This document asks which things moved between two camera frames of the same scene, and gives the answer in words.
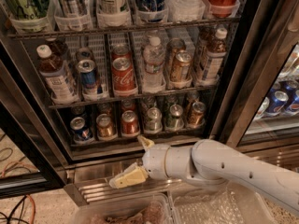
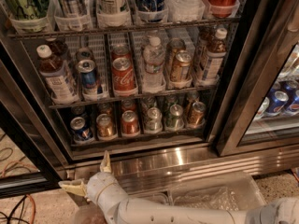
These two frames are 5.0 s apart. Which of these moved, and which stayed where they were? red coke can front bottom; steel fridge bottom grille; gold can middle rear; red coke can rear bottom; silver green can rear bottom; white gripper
Moved: white gripper; steel fridge bottom grille
Stayed: silver green can rear bottom; gold can middle rear; red coke can rear bottom; red coke can front bottom
